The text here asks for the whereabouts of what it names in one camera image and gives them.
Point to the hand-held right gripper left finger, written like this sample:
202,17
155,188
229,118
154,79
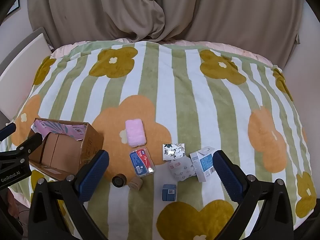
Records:
95,175

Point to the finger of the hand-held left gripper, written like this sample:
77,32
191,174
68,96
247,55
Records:
31,143
7,131

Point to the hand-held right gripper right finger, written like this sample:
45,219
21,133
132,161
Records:
226,177

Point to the white and blue carton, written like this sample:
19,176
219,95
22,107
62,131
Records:
203,163

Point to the brown cardboard box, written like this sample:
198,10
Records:
65,157

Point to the beige round jar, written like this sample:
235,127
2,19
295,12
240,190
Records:
135,183

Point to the white patterned soft packet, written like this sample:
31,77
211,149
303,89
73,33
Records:
181,168

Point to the pink towel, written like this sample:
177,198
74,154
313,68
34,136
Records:
135,133

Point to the small blue cube box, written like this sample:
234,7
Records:
168,192

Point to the pink printed packet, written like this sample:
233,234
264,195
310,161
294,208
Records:
62,128

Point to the red blue floss pick box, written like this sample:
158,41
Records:
141,162

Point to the white printed sachet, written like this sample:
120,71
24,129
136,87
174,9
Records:
173,151

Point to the white headboard panel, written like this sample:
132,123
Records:
20,67

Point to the green striped floral blanket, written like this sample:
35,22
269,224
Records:
175,92

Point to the beige curtain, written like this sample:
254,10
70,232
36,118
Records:
100,10

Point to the framed wall picture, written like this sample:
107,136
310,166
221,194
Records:
13,6

